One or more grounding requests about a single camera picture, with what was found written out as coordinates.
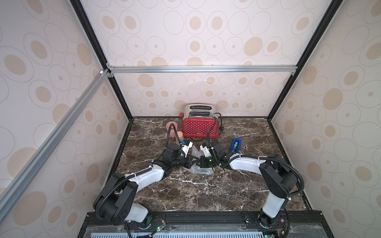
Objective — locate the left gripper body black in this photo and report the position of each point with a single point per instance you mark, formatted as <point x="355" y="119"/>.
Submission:
<point x="182" y="161"/>

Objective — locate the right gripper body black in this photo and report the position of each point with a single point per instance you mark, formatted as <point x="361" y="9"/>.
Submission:
<point x="205" y="160"/>

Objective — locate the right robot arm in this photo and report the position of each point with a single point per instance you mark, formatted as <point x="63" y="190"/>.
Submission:
<point x="282" y="179"/>

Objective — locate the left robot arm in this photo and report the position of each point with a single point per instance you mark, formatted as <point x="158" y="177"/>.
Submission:
<point x="115" y="203"/>

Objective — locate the pink plastic cup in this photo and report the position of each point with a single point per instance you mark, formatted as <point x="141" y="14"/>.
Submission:
<point x="172" y="127"/>

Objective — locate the red polka dot toaster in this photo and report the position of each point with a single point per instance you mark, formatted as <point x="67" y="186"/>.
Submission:
<point x="200" y="120"/>

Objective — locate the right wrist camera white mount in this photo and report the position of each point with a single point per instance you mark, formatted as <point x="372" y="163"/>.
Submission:
<point x="205" y="151"/>

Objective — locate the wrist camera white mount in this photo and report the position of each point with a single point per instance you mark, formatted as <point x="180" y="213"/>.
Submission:
<point x="186" y="145"/>
<point x="205" y="151"/>

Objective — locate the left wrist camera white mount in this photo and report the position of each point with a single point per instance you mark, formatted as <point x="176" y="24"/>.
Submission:
<point x="186" y="145"/>

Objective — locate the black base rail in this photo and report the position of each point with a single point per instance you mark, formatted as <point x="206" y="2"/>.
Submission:
<point x="289" y="224"/>

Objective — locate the horizontal aluminium frame bar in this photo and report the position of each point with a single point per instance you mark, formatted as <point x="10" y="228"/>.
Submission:
<point x="203" y="69"/>

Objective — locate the diagonal aluminium frame bar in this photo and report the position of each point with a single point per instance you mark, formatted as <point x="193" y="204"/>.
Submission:
<point x="39" y="158"/>

